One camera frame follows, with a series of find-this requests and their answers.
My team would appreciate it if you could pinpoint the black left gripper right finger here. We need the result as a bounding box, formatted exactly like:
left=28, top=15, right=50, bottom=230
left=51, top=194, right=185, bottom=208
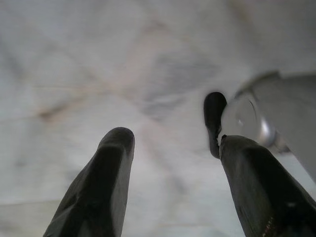
left=219, top=134, right=316, bottom=237

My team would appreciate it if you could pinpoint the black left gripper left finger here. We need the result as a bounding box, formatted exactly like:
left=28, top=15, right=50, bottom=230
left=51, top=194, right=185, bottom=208
left=43, top=126, right=135, bottom=237

